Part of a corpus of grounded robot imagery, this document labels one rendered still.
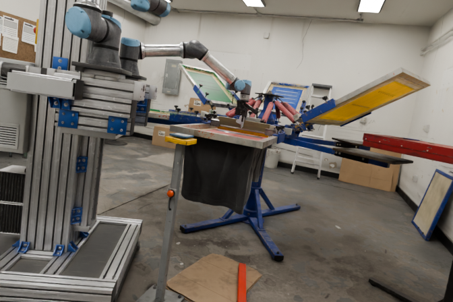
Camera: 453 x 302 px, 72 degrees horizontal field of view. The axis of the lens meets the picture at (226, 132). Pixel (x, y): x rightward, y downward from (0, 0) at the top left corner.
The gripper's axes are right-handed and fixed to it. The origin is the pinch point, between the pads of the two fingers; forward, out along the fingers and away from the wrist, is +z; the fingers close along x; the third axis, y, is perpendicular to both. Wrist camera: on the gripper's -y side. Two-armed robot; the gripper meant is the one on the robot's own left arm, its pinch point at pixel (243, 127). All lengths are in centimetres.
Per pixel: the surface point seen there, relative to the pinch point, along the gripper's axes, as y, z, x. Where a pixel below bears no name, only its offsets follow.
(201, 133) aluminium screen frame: 8, 3, 61
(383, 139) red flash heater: -97, -7, -2
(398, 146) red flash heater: -106, -4, 3
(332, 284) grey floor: -82, 102, -1
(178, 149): 12, 11, 80
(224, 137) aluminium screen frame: -6, 3, 61
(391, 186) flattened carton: -187, 96, -399
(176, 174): 12, 25, 80
